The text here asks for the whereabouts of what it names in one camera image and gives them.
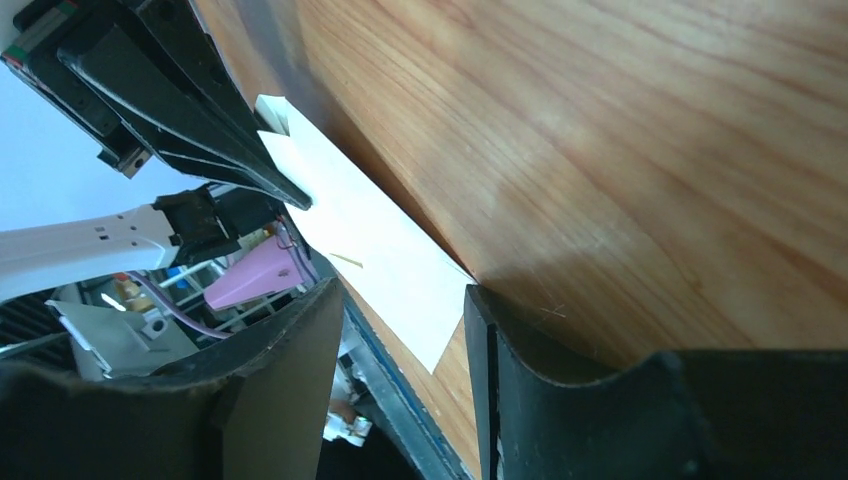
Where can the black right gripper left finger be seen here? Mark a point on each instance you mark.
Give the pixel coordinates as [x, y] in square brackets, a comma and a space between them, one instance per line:
[252, 406]

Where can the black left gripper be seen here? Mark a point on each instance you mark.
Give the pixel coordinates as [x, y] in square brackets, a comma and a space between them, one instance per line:
[211, 135]

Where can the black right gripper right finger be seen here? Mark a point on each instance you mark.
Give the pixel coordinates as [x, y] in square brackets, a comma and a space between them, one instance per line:
[544, 411]

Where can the cream pink envelope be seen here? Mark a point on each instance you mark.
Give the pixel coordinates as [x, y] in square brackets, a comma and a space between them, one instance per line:
[411, 283]

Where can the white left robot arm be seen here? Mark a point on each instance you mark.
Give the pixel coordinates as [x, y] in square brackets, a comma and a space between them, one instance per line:
[177, 229]

